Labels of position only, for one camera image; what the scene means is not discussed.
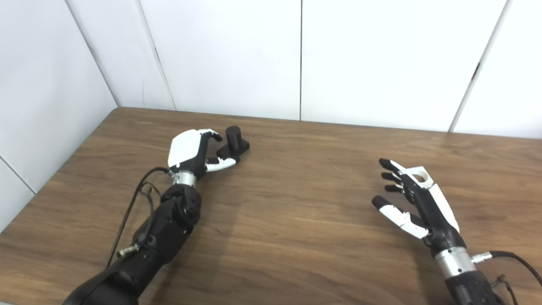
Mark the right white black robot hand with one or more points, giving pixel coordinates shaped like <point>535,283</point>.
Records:
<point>436,212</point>

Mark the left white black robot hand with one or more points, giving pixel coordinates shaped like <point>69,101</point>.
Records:
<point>184,148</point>

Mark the white square piece with hole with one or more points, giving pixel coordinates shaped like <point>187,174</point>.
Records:
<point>425,180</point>

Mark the black peg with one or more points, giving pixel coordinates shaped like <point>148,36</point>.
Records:
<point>233,137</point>

